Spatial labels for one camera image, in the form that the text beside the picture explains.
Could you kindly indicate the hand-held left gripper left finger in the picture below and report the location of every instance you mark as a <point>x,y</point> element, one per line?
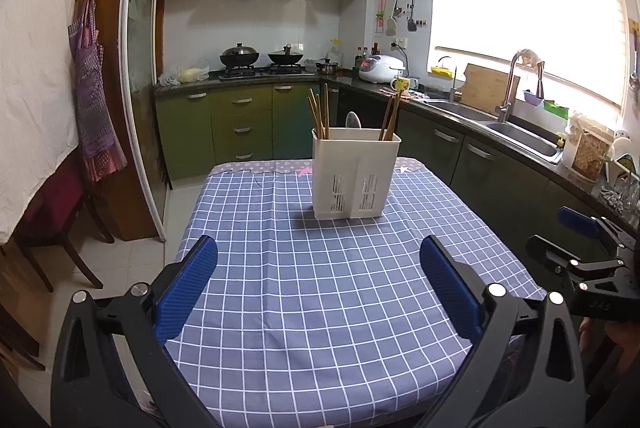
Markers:
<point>187,288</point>

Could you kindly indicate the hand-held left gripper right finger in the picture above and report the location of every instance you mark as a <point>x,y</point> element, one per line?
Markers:
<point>450,288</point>

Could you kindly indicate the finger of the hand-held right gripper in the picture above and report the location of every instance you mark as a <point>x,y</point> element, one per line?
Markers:
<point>550,253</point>
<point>577,220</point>

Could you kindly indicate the white plastic utensil holder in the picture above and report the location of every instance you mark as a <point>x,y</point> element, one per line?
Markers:
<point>355,173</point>

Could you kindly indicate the set of wooden chopsticks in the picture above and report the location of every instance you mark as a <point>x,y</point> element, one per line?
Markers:
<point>318,118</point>

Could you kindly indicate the person's right hand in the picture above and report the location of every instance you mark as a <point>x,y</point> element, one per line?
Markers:
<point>585,333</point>

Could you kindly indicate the dish rack with glasses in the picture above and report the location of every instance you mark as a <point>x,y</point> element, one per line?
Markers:
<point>622,183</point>

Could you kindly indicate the patterned food bag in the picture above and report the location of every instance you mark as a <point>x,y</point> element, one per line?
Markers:
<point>590,153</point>

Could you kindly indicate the steel double sink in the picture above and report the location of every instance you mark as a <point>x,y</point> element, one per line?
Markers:
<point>520,135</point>

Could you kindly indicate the blue checked tablecloth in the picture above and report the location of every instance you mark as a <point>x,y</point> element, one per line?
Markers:
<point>320,283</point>

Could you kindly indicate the purple hanging basket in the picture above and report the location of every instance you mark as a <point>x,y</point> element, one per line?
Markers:
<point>533,98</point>

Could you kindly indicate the tall steel faucet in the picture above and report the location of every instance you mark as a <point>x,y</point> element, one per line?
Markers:
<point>506,98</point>

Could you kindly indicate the green base cabinets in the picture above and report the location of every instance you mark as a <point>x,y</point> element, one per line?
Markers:
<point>225,143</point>

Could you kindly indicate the wooden chair with red cushion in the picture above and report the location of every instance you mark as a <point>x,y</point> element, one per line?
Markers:
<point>55,203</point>

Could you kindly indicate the wooden cutting board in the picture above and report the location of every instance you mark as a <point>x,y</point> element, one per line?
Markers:
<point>487,90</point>

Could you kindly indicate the hanging metal ladle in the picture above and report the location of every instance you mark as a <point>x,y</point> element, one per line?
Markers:
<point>634,68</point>

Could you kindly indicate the brown wooden furniture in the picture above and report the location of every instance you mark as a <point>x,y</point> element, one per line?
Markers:
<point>17,308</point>

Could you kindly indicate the thin steel tap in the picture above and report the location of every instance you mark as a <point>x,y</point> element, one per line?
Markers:
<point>453,88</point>

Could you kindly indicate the red patterned cloth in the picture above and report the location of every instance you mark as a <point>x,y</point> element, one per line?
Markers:
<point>412,95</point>

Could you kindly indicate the white mug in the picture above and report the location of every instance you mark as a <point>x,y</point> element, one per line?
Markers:
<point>415,84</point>

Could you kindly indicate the yellow mug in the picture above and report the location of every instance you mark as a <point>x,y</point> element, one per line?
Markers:
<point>401,85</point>

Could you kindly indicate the purple checked apron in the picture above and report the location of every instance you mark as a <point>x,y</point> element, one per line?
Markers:
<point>92,98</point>

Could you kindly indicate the clear plastic food bag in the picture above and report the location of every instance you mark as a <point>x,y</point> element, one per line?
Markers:
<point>187,74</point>

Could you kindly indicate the black kitchen countertop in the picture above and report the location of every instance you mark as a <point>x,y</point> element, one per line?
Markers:
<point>350,83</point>

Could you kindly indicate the white rice cooker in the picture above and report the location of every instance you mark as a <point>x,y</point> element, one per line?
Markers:
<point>382,69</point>

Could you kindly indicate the black gas stove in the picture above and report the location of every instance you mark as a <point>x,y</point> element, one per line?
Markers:
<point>265,71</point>

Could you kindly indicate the white-framed glass sliding door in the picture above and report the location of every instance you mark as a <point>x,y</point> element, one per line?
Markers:
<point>142,58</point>

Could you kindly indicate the black wok with lid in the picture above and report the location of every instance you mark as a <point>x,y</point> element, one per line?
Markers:
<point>240,55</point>

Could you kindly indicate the cluster of condiment bottles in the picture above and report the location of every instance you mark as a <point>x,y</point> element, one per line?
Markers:
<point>365,53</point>

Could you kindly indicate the small steel pot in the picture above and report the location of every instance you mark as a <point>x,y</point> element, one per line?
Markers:
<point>327,68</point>

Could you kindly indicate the black hanging spatula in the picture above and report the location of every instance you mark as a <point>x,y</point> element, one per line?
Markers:
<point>411,24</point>

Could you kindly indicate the clear plastic oil bottle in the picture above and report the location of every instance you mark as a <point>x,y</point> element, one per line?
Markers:
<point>335,50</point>

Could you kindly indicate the pale hanging spatula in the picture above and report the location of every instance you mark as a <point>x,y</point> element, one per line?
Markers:
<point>391,25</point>

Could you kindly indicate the white hanging sheet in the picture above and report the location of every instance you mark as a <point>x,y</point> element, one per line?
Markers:
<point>35,58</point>

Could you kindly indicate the pink hanging rack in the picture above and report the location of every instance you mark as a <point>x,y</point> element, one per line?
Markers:
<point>381,13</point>

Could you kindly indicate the wooden door frame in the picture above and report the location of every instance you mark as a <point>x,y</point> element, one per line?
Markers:
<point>112,58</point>

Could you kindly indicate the white wall socket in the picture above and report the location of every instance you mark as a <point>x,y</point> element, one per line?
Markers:
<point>399,43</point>

